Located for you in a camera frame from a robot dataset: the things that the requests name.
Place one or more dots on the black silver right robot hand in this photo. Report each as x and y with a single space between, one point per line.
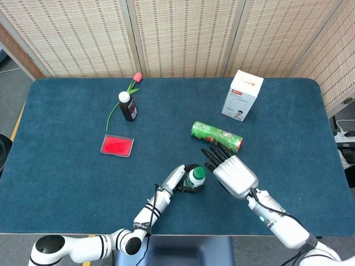
235 174

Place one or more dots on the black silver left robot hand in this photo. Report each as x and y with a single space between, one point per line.
173 178

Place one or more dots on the white green-labelled plastic bottle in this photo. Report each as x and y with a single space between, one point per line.
194 183

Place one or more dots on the green bottle cap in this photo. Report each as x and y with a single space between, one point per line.
199 172

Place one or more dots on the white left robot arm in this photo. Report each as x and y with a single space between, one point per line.
83 246

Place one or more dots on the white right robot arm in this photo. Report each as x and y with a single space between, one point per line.
285 227

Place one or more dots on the dark brown bottle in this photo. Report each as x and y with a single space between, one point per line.
128 109

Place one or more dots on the green chips can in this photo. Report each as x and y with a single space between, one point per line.
213 134

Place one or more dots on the red pad in clear case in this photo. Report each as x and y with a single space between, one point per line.
117 145

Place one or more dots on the blue-grey robot torso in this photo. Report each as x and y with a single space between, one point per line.
177 252

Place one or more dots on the white desk lamp box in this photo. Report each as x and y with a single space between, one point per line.
241 97

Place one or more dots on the blue table cloth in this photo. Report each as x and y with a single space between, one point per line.
69 188

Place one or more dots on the red artificial tulip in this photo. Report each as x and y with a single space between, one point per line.
137 77

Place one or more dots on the white power strip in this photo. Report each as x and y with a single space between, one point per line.
345 134

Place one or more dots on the bamboo folding screen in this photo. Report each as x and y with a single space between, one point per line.
180 36

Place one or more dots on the black round object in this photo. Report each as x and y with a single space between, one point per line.
4 152

